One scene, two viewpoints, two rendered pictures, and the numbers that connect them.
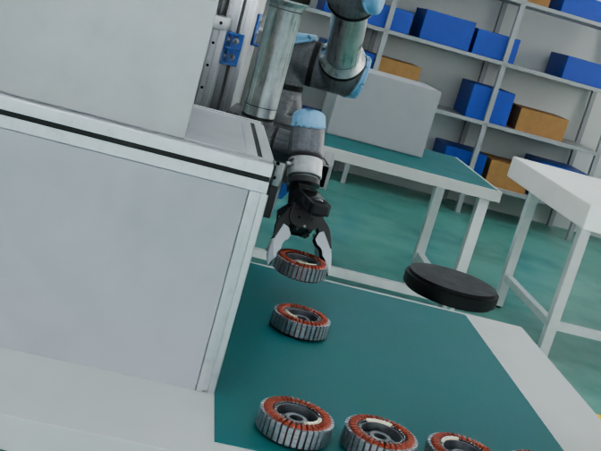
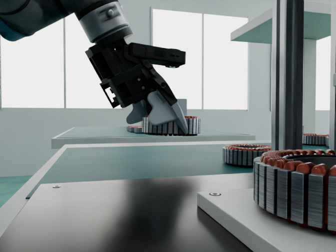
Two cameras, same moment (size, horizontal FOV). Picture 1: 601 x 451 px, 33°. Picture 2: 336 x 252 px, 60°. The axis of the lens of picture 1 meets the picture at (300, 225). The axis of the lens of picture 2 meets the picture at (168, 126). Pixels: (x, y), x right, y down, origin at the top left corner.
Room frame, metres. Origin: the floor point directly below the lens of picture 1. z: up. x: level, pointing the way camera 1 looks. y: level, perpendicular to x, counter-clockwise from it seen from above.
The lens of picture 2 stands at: (2.08, 0.53, 0.85)
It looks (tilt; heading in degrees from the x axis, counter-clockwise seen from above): 2 degrees down; 264
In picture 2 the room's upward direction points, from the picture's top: straight up
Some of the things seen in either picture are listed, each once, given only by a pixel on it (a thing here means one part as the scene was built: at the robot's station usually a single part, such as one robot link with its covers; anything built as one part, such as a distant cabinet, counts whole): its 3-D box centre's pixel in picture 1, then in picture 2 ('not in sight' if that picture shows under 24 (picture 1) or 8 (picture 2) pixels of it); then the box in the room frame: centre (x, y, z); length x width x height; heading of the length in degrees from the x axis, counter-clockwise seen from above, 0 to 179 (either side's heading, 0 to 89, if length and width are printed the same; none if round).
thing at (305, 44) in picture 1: (292, 55); not in sight; (2.61, 0.14, 1.20); 0.13 x 0.12 x 0.14; 87
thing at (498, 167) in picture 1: (502, 172); not in sight; (8.56, -1.53, 0.39); 0.40 x 0.36 x 0.21; 7
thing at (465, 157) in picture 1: (457, 159); not in sight; (8.49, -1.12, 0.40); 0.42 x 0.36 x 0.23; 9
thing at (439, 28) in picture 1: (442, 29); not in sight; (8.42, -0.68, 1.40); 0.42 x 0.42 x 0.23; 8
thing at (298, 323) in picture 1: (300, 321); (249, 154); (1.84, -0.05, 0.77); 0.11 x 0.11 x 0.04
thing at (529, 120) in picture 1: (535, 121); not in sight; (8.58, -1.66, 0.87); 0.42 x 0.40 x 0.19; 97
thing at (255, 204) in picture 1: (229, 268); not in sight; (1.58, 0.09, 0.91); 0.28 x 0.03 x 0.32; 8
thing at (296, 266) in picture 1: (300, 265); (171, 125); (2.01, -0.02, 0.83); 0.11 x 0.11 x 0.04
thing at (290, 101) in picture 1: (277, 99); not in sight; (2.61, 0.15, 1.09); 0.15 x 0.15 x 0.10
